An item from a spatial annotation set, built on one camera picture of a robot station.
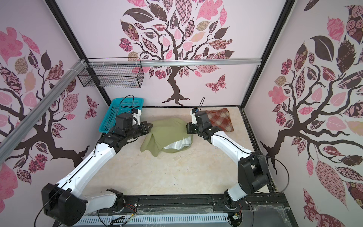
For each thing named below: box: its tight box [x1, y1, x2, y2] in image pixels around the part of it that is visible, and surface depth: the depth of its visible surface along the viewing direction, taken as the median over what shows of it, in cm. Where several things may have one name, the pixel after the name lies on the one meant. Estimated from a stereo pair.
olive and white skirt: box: [139, 117, 194, 158], surface depth 87 cm
